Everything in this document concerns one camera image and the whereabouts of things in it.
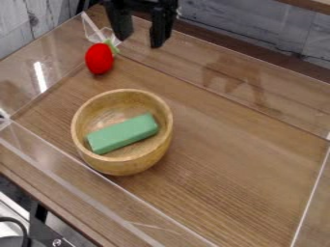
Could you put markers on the red plush fruit green stem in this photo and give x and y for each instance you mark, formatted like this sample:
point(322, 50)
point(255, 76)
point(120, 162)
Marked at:
point(100, 57)

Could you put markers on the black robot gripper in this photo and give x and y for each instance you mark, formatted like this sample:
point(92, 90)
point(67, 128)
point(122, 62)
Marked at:
point(163, 13)

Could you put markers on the wooden bowl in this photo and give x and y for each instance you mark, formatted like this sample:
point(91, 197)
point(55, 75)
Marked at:
point(110, 108)

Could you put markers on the green rectangular block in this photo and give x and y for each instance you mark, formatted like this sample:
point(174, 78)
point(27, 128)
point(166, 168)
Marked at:
point(122, 134)

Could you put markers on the black metal table frame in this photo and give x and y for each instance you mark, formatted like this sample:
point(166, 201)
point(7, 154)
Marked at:
point(40, 232)

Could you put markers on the clear acrylic tray walls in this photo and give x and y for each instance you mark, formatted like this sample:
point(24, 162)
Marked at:
point(243, 181)

